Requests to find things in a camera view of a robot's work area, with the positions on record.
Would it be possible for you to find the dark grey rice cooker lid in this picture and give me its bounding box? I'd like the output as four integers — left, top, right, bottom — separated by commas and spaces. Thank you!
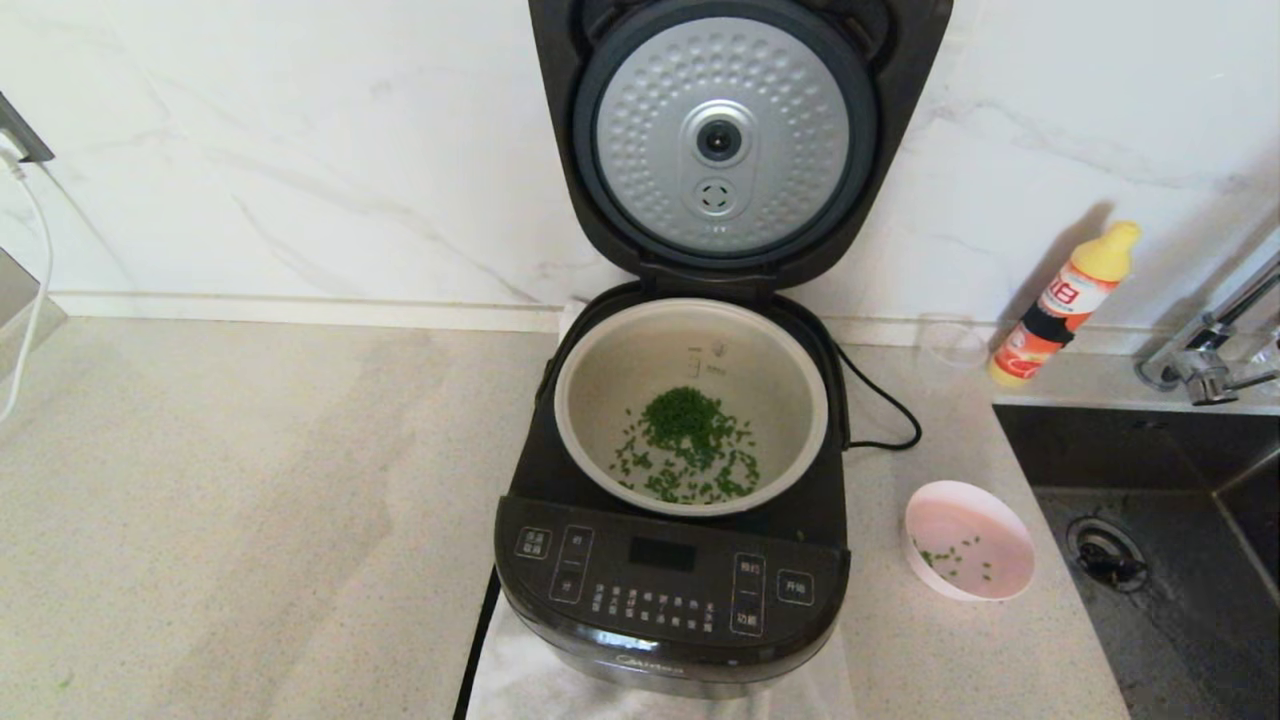
528, 0, 956, 291

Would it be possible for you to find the white wall cable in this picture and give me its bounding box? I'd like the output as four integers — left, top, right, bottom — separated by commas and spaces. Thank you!
0, 150, 53, 421

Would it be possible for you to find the beige inner pot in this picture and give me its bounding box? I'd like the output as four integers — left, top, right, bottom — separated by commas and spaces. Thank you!
553, 298, 831, 517

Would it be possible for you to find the metal sink drain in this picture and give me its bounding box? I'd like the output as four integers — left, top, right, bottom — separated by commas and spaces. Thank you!
1065, 516, 1149, 593

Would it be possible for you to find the clear plastic cup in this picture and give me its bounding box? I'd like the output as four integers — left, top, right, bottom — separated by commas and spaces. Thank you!
915, 315, 991, 389

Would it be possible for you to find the black power cord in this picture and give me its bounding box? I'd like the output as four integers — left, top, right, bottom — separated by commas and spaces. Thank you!
830, 340, 923, 449

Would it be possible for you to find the chrome faucet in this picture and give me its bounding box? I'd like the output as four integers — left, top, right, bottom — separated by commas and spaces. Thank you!
1135, 250, 1280, 406

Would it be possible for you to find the stainless steel sink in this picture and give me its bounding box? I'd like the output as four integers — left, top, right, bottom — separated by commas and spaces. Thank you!
992, 403, 1280, 720

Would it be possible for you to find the dark wall socket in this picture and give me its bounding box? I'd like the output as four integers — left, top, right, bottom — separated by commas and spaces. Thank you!
0, 92, 56, 166

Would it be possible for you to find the white cloth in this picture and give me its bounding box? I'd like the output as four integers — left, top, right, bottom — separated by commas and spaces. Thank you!
465, 297, 861, 720

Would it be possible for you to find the yellow orange detergent bottle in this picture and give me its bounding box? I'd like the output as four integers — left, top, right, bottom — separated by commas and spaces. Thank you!
987, 221, 1143, 389

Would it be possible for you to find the pink bowl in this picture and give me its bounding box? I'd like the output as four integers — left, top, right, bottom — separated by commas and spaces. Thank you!
904, 481, 1037, 602

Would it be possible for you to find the grey flat panel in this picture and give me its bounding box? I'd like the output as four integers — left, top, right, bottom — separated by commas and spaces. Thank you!
0, 248, 69, 386

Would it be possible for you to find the dark grey rice cooker body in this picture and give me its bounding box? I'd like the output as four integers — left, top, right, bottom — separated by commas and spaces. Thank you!
493, 285, 853, 699

